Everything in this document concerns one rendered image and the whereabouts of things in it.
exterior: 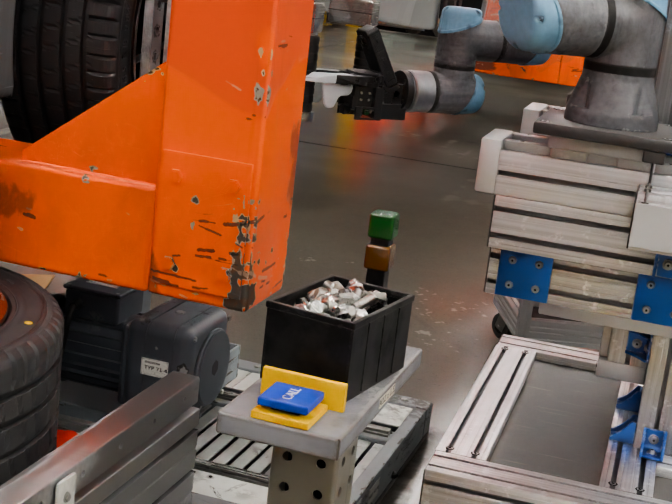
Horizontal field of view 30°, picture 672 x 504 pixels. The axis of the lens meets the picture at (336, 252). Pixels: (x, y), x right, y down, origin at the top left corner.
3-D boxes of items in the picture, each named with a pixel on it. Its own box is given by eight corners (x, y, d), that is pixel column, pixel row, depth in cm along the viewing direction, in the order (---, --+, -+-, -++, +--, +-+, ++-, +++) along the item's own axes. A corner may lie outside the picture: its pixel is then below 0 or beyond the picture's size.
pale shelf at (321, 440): (320, 344, 204) (322, 327, 203) (420, 366, 199) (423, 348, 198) (214, 432, 164) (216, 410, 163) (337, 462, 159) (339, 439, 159)
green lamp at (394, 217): (373, 232, 198) (376, 207, 197) (398, 237, 196) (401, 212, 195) (366, 237, 194) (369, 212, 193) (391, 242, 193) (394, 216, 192)
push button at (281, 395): (274, 395, 169) (276, 380, 169) (323, 406, 167) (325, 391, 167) (255, 412, 163) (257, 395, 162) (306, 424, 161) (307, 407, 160)
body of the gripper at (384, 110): (351, 119, 218) (411, 122, 224) (357, 70, 216) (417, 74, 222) (332, 112, 225) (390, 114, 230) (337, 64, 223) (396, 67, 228)
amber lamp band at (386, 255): (369, 263, 199) (372, 238, 198) (393, 267, 198) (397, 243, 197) (362, 268, 195) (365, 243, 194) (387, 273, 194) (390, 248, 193)
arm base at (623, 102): (658, 125, 211) (669, 66, 208) (655, 136, 197) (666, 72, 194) (568, 112, 214) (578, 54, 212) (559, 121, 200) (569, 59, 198)
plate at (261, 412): (271, 398, 170) (272, 391, 170) (327, 411, 168) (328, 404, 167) (249, 417, 162) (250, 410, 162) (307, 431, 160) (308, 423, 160)
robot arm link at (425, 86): (438, 74, 223) (415, 67, 230) (416, 72, 221) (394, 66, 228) (433, 116, 225) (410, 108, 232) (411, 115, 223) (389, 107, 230)
